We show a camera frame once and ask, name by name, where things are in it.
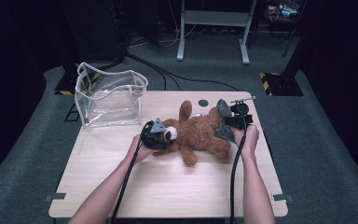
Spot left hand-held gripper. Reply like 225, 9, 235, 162
139, 117, 173, 151

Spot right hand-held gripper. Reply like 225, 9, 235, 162
223, 95, 257, 131

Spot grey towel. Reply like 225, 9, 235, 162
213, 98, 236, 144

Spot brown teddy bear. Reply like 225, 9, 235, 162
151, 100, 232, 167

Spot clear plastic bag white trim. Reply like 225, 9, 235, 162
74, 62, 149, 129

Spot person's left hand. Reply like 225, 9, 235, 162
126, 133, 155, 166

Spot person's right hand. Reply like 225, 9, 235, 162
231, 123, 261, 160

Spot black stand base striped edge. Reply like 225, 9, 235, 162
259, 40, 306, 97
54, 72, 102, 96

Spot grey tape strip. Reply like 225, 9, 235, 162
271, 193, 294, 203
44, 192, 67, 203

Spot dark cart with electronics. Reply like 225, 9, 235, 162
262, 0, 307, 32

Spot dark cabinet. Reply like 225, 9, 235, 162
60, 0, 129, 63

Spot left hand-held gripper black cable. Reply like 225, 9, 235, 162
110, 120, 155, 224

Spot hand-held gripper black cable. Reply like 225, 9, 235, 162
228, 113, 249, 224
110, 120, 155, 224

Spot black floor cable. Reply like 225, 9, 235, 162
127, 54, 183, 91
125, 52, 241, 92

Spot right hand-held gripper black cable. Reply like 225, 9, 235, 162
228, 113, 249, 224

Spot white metal desk frame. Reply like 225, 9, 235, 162
176, 0, 257, 65

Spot white floor cable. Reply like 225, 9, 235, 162
159, 0, 197, 49

